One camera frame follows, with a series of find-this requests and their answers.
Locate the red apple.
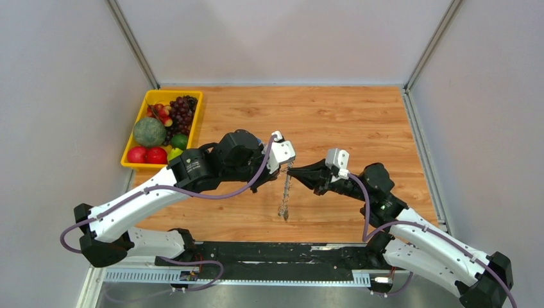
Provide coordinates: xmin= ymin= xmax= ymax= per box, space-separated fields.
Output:
xmin=126 ymin=146 xmax=148 ymax=164
xmin=146 ymin=147 xmax=168 ymax=165

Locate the white slotted cable duct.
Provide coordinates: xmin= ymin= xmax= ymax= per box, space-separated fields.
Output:
xmin=104 ymin=269 xmax=371 ymax=287

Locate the dark purple grape bunch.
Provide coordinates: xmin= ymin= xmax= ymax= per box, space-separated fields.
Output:
xmin=163 ymin=96 xmax=198 ymax=146

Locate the red apple right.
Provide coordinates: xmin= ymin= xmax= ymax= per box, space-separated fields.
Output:
xmin=146 ymin=147 xmax=168 ymax=165

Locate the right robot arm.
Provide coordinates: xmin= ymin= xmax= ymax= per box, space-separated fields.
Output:
xmin=287 ymin=160 xmax=517 ymax=307

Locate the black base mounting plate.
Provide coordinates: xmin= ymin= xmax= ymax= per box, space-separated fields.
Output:
xmin=153 ymin=240 xmax=409 ymax=282

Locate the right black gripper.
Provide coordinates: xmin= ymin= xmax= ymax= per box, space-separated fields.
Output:
xmin=286 ymin=158 xmax=371 ymax=203

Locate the purple cable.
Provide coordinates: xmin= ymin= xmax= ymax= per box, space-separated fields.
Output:
xmin=59 ymin=135 xmax=277 ymax=293
xmin=346 ymin=172 xmax=518 ymax=308

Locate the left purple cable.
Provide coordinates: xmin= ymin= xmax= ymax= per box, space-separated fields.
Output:
xmin=59 ymin=135 xmax=277 ymax=293

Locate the green lime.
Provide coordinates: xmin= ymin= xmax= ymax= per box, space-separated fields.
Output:
xmin=170 ymin=133 xmax=189 ymax=150

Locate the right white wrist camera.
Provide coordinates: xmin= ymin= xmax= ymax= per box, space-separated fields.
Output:
xmin=325 ymin=148 xmax=350 ymax=182

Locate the small red fruits cluster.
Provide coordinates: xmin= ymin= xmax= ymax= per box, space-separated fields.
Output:
xmin=146 ymin=103 xmax=173 ymax=127

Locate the aluminium frame rail front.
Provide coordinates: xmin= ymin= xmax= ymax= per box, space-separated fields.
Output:
xmin=87 ymin=239 xmax=478 ymax=275

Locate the green melon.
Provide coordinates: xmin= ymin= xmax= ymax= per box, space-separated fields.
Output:
xmin=132 ymin=117 xmax=167 ymax=148

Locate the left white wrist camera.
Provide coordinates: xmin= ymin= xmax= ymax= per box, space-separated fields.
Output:
xmin=267 ymin=131 xmax=296 ymax=174

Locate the silver crescent key organizer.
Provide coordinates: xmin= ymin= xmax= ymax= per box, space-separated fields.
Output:
xmin=278 ymin=162 xmax=293 ymax=221

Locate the red apple left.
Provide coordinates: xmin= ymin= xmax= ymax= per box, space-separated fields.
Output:
xmin=126 ymin=146 xmax=148 ymax=164

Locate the yellow plastic fruit tray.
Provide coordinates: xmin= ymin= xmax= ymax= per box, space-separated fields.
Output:
xmin=121 ymin=90 xmax=203 ymax=171

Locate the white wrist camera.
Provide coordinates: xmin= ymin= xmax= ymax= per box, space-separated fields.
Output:
xmin=267 ymin=131 xmax=296 ymax=174
xmin=325 ymin=148 xmax=350 ymax=182

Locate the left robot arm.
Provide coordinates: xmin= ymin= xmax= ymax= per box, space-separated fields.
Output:
xmin=73 ymin=130 xmax=296 ymax=268

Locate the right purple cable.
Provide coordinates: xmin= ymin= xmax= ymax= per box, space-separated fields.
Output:
xmin=346 ymin=172 xmax=518 ymax=308

